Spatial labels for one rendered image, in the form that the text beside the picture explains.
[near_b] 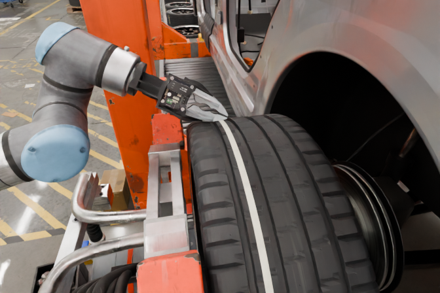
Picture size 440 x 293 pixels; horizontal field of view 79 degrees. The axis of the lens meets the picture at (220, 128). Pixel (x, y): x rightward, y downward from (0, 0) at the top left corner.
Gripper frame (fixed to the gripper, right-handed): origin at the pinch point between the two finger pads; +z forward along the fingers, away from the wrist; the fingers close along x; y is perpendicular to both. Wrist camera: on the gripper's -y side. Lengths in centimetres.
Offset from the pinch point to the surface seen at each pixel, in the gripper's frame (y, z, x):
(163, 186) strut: 9.1, -6.7, -16.9
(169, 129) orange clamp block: -7.3, -9.2, -8.6
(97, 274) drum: 5.5, -11.7, -40.5
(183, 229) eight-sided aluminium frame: 21.7, -2.8, -17.6
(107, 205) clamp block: -9.8, -16.2, -33.3
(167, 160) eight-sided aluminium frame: 4.2, -7.4, -13.1
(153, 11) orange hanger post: -211, -56, 58
